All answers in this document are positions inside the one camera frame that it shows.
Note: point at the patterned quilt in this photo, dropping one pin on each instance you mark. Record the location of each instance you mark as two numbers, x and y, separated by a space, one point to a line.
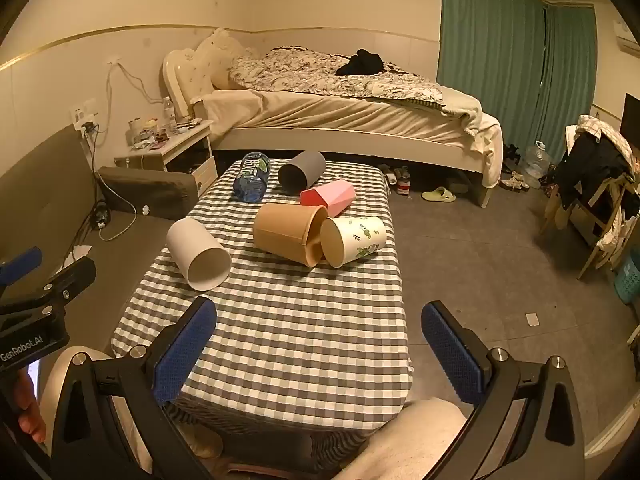
320 77

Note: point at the grey cup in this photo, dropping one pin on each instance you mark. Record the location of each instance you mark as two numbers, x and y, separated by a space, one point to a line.
301 170

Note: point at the teal laundry basket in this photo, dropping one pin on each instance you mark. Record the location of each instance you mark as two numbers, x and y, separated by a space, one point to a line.
629 280

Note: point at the white leaf-print cup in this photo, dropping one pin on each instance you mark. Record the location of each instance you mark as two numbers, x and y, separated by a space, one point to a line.
356 240

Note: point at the cream pillow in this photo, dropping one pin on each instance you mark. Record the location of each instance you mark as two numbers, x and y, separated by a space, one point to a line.
225 72

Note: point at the plain white cup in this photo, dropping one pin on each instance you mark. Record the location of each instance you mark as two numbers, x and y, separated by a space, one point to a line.
197 260

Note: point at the green slipper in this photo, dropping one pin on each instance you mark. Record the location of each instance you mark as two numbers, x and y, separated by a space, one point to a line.
439 194

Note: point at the brown cup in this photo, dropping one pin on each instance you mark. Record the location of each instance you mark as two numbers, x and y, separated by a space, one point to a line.
286 232

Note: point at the black screen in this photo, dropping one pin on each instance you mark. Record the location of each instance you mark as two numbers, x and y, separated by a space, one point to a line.
631 115

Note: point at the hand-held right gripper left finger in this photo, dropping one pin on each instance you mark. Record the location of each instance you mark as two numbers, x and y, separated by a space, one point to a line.
184 357

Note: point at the green curtain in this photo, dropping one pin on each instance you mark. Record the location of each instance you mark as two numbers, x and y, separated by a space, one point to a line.
490 45

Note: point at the black power adapter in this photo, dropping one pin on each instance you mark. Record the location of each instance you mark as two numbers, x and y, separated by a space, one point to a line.
101 216

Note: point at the shoes under bed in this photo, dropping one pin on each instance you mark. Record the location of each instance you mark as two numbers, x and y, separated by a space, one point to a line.
400 180

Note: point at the large clear water jug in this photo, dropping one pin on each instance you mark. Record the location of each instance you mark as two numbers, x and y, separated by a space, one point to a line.
536 161

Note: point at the person's right leg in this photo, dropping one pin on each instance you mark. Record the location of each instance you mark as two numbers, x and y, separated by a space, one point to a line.
410 440

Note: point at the blue water bottle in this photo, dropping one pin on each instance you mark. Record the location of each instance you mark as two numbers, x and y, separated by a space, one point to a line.
251 176

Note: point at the white nightstand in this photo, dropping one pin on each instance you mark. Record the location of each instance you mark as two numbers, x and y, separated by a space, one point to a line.
185 157

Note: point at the black garment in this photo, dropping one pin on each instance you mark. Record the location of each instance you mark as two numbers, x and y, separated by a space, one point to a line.
361 63

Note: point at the wooden chair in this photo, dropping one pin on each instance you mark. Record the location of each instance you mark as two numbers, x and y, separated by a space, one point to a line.
607 240

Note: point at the clear plastic bottle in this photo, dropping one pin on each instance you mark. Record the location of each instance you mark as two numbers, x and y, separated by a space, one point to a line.
169 112

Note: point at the grey sofa cushion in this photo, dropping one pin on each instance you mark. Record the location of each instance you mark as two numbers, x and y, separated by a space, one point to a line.
150 190

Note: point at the white air conditioner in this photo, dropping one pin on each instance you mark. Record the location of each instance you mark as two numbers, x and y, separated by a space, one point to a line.
627 37

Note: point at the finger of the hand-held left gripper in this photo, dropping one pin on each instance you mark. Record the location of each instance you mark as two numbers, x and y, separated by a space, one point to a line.
21 262
75 276

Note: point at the pair of light shoes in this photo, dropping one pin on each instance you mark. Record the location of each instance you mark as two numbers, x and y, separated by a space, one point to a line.
515 182

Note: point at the person's left hand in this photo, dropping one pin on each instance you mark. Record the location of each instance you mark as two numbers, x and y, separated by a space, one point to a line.
27 405

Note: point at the wall socket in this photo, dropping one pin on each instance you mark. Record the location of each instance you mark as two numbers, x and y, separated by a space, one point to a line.
85 117

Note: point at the grey checked tablecloth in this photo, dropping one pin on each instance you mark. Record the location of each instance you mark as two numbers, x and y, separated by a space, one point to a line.
300 320

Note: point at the pink faceted cup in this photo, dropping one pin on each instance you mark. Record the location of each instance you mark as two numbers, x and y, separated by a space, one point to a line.
331 194

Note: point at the beige bedsheet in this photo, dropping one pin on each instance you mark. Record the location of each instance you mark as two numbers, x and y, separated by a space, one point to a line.
350 112

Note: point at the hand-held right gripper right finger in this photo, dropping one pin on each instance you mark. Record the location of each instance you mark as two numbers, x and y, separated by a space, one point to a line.
452 355

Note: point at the pile of small items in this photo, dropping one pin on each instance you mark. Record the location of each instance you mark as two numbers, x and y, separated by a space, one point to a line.
160 135

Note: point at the cream bed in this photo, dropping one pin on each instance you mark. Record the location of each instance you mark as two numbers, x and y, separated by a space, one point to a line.
350 142

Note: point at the paper scrap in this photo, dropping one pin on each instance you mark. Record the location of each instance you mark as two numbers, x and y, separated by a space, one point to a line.
532 319

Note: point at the dark clothes pile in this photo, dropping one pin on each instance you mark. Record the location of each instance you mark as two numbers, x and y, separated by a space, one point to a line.
592 167

